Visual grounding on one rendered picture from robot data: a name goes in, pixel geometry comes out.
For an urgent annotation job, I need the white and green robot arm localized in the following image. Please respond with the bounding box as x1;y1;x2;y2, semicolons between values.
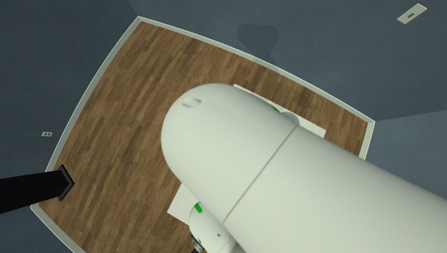
161;83;447;253

